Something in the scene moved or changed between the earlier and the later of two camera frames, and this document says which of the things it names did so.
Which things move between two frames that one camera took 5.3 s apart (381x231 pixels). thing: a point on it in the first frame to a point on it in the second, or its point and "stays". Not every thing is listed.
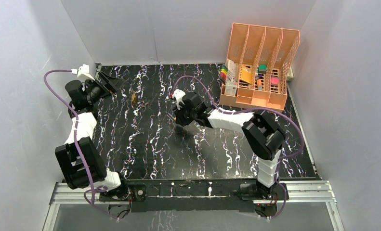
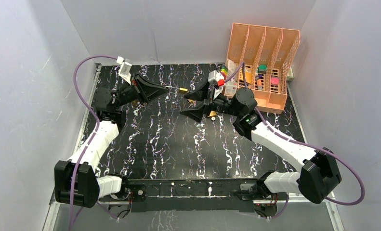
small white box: [230, 88] stays
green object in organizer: [262, 69] stays
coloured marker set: [223, 74] stays
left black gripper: [101, 84] to [136, 90]
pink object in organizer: [274, 80] stays
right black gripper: [179, 118] to [200, 94]
